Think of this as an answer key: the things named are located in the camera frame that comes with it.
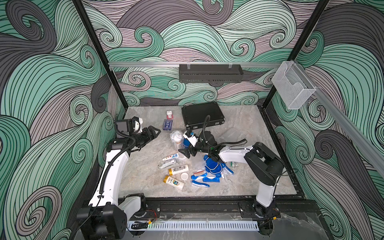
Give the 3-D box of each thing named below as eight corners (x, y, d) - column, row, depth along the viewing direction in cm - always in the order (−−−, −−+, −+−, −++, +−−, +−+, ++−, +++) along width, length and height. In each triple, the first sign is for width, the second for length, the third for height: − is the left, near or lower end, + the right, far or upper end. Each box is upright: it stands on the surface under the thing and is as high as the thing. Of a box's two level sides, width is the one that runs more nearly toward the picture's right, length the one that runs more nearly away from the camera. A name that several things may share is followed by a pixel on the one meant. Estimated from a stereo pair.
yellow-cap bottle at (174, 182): (162, 182, 84) (162, 180, 82) (165, 175, 86) (165, 174, 84) (182, 190, 81) (182, 189, 79) (185, 184, 83) (185, 182, 81)
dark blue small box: (163, 130, 108) (162, 128, 106) (164, 121, 114) (164, 119, 112) (171, 130, 108) (171, 128, 106) (172, 121, 114) (172, 119, 112)
